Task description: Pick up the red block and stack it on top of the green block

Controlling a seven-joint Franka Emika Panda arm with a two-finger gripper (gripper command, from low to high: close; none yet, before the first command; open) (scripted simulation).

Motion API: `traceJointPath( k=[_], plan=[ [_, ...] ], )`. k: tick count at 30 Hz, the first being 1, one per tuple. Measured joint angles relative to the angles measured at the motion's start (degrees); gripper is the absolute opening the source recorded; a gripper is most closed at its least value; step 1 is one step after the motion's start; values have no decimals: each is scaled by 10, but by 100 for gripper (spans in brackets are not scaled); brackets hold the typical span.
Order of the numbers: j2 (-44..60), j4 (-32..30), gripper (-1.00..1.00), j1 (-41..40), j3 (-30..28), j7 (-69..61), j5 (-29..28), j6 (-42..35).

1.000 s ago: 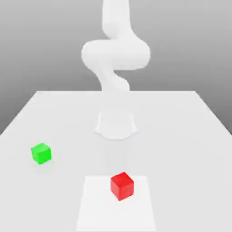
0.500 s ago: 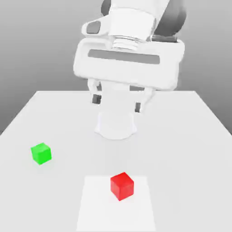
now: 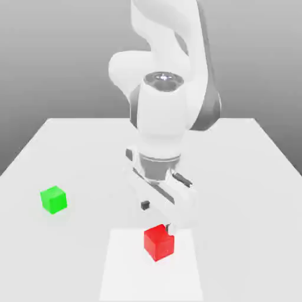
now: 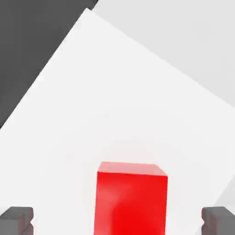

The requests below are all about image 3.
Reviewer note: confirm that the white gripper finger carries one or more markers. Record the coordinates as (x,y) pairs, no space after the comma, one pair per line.
(170,228)
(145,205)

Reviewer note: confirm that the small green cube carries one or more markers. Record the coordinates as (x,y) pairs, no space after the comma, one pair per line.
(53,200)

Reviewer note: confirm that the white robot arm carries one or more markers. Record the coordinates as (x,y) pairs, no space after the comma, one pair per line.
(160,113)

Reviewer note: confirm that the small red cube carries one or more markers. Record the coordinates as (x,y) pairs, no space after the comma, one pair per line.
(158,243)

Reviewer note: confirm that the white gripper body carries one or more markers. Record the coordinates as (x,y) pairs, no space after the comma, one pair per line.
(174,210)

